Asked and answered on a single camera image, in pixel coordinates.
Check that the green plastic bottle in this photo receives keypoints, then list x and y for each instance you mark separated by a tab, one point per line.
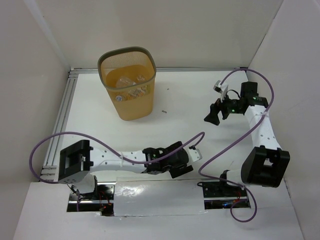
146	89

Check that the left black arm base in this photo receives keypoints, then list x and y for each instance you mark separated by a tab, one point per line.
100	201

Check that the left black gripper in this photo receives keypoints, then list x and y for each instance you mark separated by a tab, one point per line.
176	163

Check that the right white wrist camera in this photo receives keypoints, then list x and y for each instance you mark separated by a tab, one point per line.
221	88

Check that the white taped cover plate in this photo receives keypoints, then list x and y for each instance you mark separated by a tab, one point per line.
158	198

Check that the aluminium frame rail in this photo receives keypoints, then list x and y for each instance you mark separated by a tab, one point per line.
182	99

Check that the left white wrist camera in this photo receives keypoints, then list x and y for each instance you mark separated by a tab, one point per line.
194	155

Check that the clear bottle white cap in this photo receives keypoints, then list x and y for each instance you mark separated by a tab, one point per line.
141	78

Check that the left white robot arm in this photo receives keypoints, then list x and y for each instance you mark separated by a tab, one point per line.
79	161

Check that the white orange label bottle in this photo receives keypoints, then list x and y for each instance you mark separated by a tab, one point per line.
124	82

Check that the blue label plastic bottle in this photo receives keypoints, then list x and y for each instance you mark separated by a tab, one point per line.
119	98

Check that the orange label yellow cap bottle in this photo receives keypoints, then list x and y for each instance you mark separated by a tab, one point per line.
136	93

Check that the orange mesh waste bin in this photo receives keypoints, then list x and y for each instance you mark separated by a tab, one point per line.
129	62

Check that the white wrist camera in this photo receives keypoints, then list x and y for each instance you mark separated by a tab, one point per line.
194	155
221	88

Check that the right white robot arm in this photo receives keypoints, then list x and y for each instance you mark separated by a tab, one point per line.
267	162

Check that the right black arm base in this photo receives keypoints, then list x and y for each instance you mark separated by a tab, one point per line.
220	195

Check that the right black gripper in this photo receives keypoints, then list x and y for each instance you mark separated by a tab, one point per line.
213	117

